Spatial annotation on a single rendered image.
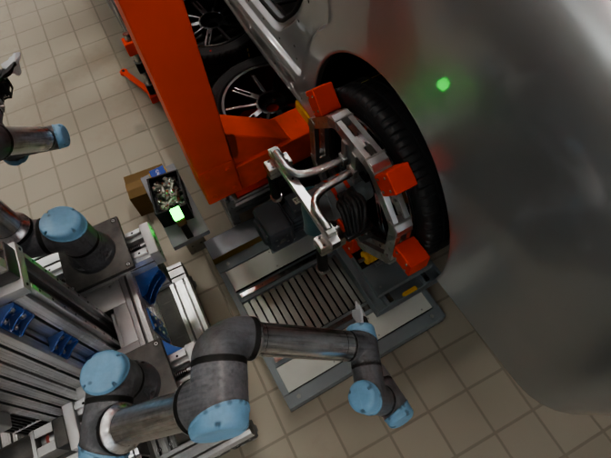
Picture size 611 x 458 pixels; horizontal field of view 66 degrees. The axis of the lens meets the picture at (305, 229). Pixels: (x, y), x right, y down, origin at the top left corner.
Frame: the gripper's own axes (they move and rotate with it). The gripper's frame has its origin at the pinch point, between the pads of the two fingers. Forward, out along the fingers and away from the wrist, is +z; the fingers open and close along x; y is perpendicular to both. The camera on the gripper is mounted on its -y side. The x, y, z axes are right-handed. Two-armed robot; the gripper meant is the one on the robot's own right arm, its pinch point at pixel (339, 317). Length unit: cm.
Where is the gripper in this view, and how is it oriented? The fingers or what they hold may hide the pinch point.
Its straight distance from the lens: 144.1
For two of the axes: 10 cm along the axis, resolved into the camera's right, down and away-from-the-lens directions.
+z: -4.4, -6.2, 6.5
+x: -6.6, 7.1, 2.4
